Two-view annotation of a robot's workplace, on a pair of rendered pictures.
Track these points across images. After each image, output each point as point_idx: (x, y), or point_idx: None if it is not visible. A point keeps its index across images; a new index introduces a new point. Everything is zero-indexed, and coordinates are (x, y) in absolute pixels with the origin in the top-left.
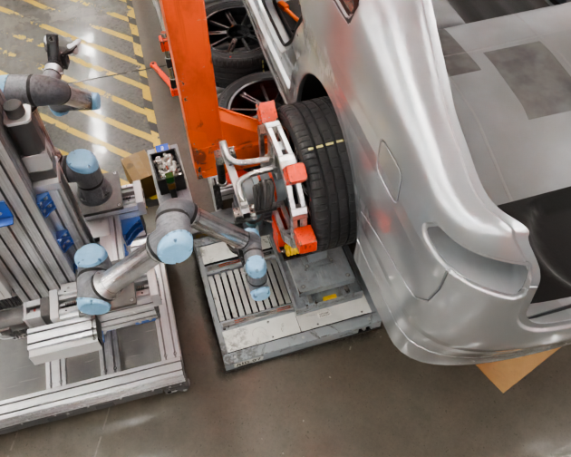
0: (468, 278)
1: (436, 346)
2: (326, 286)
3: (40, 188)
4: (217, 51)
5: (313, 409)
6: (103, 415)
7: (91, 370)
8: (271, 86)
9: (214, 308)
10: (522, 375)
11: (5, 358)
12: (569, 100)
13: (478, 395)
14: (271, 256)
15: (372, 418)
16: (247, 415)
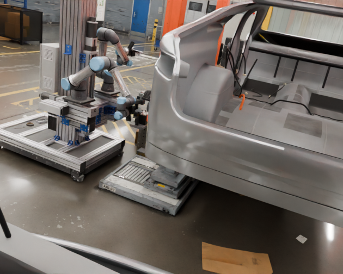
0: (158, 68)
1: (148, 132)
2: (163, 179)
3: (84, 51)
4: None
5: (112, 216)
6: (46, 170)
7: (56, 148)
8: None
9: (117, 169)
10: (221, 272)
11: (40, 134)
12: (311, 131)
13: (189, 262)
14: None
15: (131, 234)
16: (87, 200)
